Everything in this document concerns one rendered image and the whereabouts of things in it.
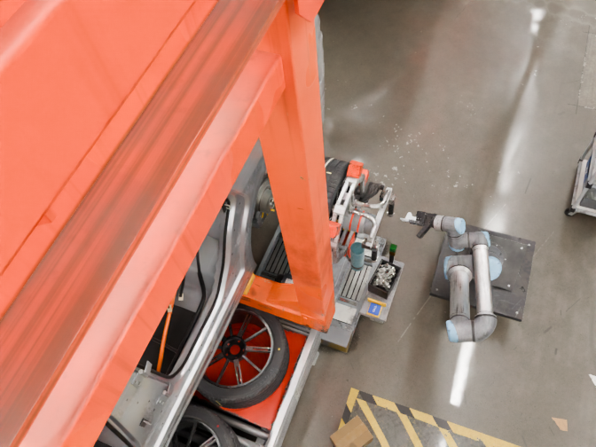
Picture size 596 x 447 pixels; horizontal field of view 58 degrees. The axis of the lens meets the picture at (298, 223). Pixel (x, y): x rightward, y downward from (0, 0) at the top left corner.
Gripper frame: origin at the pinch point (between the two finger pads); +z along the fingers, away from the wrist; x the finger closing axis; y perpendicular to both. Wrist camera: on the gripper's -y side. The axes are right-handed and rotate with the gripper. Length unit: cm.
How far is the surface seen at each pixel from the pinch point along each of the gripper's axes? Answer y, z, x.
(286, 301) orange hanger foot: -61, 41, 50
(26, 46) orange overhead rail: -22, -103, 295
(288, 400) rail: -120, 38, 31
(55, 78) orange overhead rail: -23, -102, 292
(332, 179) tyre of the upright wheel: 13, 26, 51
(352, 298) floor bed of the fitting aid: -57, 45, -39
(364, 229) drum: -10.3, 14.7, 22.3
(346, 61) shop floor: 157, 139, -117
